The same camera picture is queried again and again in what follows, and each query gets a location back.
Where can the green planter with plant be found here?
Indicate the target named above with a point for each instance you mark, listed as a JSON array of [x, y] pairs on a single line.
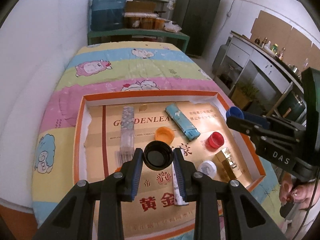
[[255, 108]]

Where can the grey gas cylinder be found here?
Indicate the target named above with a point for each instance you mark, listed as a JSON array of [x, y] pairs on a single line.
[[220, 57]]

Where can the metal cup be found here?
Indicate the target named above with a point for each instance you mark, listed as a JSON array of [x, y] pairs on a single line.
[[295, 69]]

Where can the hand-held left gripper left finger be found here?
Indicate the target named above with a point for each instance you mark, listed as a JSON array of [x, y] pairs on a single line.
[[136, 176]]

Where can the dark green metal can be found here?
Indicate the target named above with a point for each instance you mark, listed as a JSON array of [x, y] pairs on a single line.
[[290, 107]]

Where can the red sauce bottle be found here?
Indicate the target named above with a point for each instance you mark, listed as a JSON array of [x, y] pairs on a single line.
[[282, 54]]

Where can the white plastic bag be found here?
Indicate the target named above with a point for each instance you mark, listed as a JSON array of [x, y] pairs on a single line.
[[172, 27]]

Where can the teal lighter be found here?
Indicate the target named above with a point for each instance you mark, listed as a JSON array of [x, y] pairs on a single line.
[[180, 120]]

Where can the black pan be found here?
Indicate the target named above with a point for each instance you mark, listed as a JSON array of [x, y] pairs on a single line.
[[160, 12]]

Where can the grey kitchen counter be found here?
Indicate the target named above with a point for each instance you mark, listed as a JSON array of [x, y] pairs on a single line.
[[260, 60]]

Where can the black bottle cap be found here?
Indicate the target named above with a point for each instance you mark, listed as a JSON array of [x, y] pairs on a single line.
[[157, 156]]

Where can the clear floral lighter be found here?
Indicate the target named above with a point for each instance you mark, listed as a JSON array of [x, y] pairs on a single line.
[[127, 125]]

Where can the blue water jug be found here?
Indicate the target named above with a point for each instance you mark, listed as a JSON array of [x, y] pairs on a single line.
[[107, 10]]

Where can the white bottle cap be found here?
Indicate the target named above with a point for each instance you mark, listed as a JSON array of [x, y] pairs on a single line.
[[207, 168]]

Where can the dark sauce bottle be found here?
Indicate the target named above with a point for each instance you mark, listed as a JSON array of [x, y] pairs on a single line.
[[257, 41]]

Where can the person's right hand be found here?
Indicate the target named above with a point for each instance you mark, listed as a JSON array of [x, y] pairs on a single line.
[[303, 190]]

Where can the brown cardboard box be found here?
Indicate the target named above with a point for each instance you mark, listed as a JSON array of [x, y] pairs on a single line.
[[141, 6]]

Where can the cardboard wall panels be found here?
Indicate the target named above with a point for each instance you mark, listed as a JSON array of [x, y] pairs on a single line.
[[272, 27]]

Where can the red bottle cap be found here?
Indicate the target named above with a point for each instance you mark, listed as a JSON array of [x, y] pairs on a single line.
[[215, 140]]

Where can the shallow cardboard tray orange rim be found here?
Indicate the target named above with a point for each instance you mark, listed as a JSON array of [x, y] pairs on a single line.
[[78, 142]]

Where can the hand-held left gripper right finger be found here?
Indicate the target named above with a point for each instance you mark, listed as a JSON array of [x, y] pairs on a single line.
[[179, 176]]

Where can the green table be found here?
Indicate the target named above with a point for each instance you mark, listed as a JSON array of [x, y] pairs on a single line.
[[137, 32]]

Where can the brown planter with plant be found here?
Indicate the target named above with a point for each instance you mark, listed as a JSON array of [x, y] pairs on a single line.
[[243, 95]]

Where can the jar of orange preserve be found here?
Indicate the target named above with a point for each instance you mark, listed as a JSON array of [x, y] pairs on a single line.
[[159, 24], [132, 20], [147, 22]]

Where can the white cartoon print lighter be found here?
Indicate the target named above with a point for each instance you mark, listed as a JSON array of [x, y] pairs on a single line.
[[180, 202]]

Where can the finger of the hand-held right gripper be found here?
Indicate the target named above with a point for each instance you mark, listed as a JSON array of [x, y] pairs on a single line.
[[245, 127], [255, 119]]

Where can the orange bottle cap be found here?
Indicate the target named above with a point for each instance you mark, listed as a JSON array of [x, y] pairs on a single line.
[[117, 170], [163, 134]]

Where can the blue bottle cap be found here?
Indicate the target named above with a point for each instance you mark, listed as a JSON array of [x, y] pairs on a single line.
[[236, 111]]

